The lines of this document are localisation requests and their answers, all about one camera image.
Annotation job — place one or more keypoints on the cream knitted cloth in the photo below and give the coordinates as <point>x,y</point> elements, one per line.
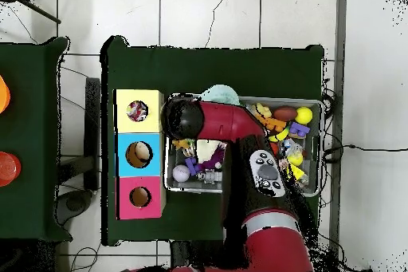
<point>207,150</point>

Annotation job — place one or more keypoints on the light blue knitted cloth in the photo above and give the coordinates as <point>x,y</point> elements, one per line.
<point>220,95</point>

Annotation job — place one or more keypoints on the colourful spotted cloth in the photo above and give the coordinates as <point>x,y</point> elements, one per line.
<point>137,111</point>

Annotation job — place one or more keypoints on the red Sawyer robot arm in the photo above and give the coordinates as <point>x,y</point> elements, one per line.
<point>229,122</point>

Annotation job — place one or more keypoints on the wooden box with three holes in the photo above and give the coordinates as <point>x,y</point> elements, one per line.
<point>140,126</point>

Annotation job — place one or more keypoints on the shallow mesh bin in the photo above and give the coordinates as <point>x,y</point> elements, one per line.
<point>314,170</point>

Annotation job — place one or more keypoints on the purple spiky ball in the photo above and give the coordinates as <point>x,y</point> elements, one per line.
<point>216,158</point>

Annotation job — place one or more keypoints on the white toy baseball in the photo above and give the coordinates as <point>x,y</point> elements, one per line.
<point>181,173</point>

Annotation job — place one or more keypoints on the dark green tablecloth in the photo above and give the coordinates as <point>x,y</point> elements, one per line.
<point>191,71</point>
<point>32,125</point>

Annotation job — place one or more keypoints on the yellow toy banana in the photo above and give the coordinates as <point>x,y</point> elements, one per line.
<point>281,134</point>

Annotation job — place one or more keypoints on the yellow cheese wedge toy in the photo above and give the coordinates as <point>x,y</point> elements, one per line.
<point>296,173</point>

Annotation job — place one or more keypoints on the yellow ball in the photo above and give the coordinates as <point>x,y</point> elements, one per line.
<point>303,115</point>

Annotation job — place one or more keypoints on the red plastic cup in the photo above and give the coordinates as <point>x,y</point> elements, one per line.
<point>8,170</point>

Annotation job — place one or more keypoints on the black metal rod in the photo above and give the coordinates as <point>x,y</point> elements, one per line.
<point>41,13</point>

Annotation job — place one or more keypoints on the orange plastic cup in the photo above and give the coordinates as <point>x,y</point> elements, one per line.
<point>3,95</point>

